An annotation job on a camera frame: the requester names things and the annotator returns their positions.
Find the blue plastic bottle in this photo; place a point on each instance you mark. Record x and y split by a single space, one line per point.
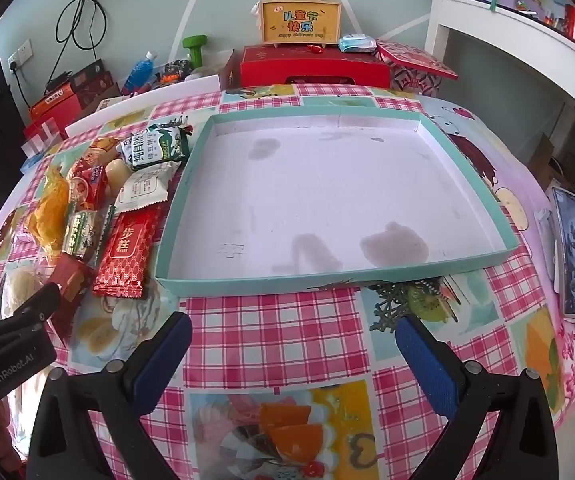
140 72

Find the smartphone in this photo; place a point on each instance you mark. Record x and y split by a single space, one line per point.
572 250

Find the brown cardboard box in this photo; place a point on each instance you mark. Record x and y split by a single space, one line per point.
542 155

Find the red cracker packet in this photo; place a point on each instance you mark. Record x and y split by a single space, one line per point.
87 185

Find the dark patterned pouch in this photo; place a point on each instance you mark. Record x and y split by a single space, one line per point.
175 69

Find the orange box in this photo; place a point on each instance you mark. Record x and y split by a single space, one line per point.
55 105

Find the green gold snack packet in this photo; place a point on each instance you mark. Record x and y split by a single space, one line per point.
80 232

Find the white shelf unit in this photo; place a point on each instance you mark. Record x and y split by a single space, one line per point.
517 35

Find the yellow bread packet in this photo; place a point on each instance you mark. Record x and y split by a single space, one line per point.
50 215

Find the pink checkered tablecloth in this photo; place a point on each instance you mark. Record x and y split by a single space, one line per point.
277 330

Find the white cardboard box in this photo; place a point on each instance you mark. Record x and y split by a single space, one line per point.
167 92

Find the white phone stand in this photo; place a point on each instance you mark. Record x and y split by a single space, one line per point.
547 250

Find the teal shallow cardboard tray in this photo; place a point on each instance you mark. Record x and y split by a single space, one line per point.
327 195

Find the green white cracker packet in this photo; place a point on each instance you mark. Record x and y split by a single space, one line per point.
160 149

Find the cream pudding cup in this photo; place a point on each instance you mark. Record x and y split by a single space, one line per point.
117 172

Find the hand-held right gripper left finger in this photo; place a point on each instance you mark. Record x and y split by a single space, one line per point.
160 365

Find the white wall socket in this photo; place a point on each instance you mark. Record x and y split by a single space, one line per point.
20 55

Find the large red gift box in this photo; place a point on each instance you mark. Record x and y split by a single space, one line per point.
277 62

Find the red white small box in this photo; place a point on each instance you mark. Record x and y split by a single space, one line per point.
42 135

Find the small red snack box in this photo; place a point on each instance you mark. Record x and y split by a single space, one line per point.
70 272

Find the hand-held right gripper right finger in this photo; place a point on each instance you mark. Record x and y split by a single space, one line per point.
427 365

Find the green dumbbell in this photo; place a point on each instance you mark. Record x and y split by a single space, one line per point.
195 50

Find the red patterned snack packet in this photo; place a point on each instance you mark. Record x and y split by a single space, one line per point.
125 255

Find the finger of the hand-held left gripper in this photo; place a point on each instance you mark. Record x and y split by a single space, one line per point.
37 302

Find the orange rice cracker packet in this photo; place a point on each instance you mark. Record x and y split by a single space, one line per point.
102 146

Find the red lidded patterned box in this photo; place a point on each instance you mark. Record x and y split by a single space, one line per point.
412 57

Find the wet wipes pack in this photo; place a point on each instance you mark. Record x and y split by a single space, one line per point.
357 43

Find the white snack packet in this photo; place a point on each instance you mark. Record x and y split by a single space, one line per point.
142 185

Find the clear bun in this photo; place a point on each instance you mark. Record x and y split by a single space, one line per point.
17 285

